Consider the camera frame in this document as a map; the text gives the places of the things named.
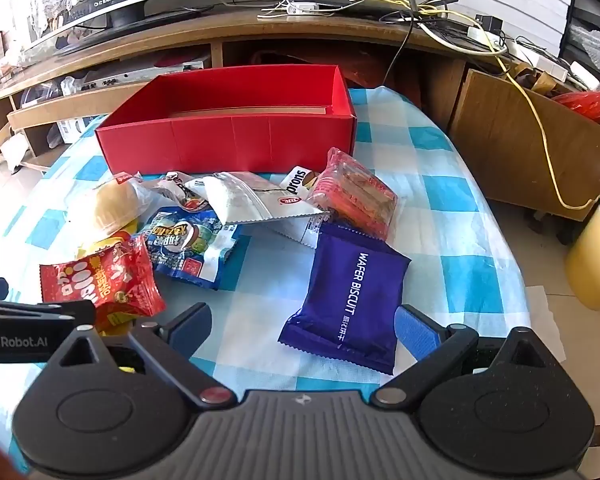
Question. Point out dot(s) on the yellow trash can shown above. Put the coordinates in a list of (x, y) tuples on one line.
[(595, 260)]

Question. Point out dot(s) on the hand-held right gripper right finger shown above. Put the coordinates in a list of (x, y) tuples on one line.
[(416, 334)]

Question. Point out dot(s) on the black television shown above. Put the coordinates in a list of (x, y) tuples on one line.
[(130, 2)]

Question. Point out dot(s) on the white power strip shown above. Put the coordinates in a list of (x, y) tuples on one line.
[(550, 62)]

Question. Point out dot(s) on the white packet with tomato print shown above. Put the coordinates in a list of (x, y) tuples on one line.
[(182, 192)]

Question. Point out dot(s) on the wooden television cabinet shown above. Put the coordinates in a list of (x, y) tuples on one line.
[(330, 35)]

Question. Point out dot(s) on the pink transparent snack packet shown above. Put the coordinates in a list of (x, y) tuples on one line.
[(352, 195)]

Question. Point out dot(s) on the bread bun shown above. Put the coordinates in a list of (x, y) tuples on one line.
[(107, 205)]

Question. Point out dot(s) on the black power adapter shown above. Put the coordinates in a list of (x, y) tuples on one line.
[(491, 23)]

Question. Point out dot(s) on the blue snack packet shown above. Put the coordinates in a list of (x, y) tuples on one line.
[(190, 240)]

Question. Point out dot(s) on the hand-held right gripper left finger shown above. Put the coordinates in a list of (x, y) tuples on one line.
[(196, 321)]

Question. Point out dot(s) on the red snack packet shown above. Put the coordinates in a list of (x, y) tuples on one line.
[(105, 280)]

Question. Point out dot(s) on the brown cardboard box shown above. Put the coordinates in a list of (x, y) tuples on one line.
[(510, 150)]

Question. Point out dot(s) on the white packet with red label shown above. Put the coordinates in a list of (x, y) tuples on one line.
[(250, 200)]

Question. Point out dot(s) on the red cardboard box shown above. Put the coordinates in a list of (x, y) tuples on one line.
[(230, 135)]

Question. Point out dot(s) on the white wafer packet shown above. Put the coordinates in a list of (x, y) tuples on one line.
[(300, 232)]

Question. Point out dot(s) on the silver media player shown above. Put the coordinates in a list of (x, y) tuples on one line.
[(130, 76)]

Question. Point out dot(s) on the red plastic bag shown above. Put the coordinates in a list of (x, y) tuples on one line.
[(587, 102)]

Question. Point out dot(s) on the purple wafer biscuit packet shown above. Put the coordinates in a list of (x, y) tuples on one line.
[(350, 290)]

